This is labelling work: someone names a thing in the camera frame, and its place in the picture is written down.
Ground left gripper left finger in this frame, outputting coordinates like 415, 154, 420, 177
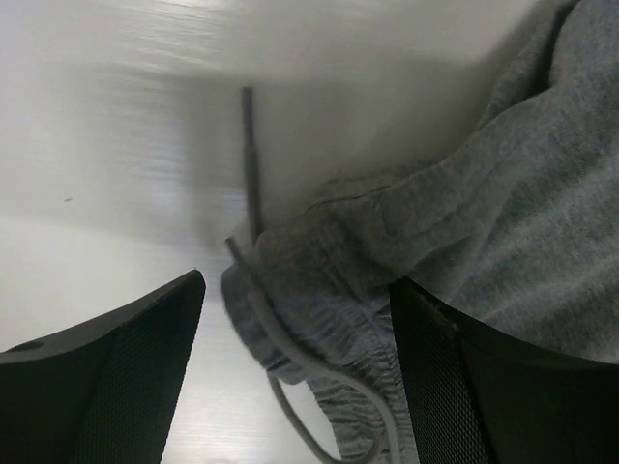
1, 271, 205, 464

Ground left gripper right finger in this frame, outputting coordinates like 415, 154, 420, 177
389, 279, 618, 464

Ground grey shorts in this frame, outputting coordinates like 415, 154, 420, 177
221, 1, 618, 463

